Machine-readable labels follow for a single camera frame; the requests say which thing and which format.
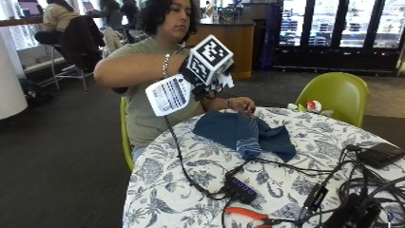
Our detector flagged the dark blue cloth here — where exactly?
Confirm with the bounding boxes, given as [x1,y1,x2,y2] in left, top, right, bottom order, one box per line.
[192,109,297,163]

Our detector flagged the white cube with black markers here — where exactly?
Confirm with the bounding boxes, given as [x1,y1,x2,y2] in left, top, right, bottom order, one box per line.
[181,33,236,88]

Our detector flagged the the person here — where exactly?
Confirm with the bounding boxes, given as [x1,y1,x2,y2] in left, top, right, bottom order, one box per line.
[92,0,257,161]

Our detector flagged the small white red toy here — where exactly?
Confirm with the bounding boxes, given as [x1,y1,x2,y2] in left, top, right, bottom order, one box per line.
[286,99,334,118]

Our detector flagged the wooden counter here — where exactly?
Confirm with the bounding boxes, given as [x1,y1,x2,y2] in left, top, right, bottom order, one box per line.
[184,20,257,80]

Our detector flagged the green plastic chair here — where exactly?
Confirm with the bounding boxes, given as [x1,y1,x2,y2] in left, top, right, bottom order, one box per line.
[119,96,137,172]
[293,71,369,128]

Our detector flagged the black hub with blue lights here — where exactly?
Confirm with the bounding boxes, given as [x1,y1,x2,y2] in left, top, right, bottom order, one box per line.
[222,173,260,205]

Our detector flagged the glass door display fridge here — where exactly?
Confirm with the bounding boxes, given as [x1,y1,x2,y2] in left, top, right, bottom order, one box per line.
[270,0,405,73]

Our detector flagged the white blue floral tablecloth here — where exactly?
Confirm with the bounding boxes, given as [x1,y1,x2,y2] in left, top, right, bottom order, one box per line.
[121,106,405,228]

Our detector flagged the dark jacket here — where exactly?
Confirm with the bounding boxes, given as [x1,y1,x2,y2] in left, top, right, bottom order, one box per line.
[57,15,108,73]

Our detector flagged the metal bar stool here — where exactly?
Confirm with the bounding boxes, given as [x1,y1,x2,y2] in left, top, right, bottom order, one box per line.
[49,44,95,94]

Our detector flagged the flat black box device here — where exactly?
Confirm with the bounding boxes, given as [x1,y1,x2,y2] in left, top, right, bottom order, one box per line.
[356,142,405,170]

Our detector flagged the dark bag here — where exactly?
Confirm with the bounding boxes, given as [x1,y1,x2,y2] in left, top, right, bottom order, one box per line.
[17,78,56,107]

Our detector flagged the white round column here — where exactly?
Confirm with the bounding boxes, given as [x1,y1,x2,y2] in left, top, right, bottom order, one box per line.
[0,29,29,121]

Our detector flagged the silver chain bracelet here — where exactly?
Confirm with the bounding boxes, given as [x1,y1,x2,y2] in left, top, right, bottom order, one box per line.
[161,52,172,80]

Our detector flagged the black glove cable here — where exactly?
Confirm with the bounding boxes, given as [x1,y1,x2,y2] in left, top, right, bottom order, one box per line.
[162,115,232,201]

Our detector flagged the black cable adapter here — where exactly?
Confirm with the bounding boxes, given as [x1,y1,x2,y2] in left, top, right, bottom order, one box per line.
[297,182,330,221]

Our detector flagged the orange handled pliers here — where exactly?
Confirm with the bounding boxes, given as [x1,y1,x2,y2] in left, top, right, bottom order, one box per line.
[222,206,289,228]

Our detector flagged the bundle of black cables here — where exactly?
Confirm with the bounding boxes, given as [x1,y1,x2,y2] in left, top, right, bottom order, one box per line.
[248,143,405,228]

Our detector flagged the black camera device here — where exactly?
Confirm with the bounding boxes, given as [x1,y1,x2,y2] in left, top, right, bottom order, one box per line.
[321,192,384,228]

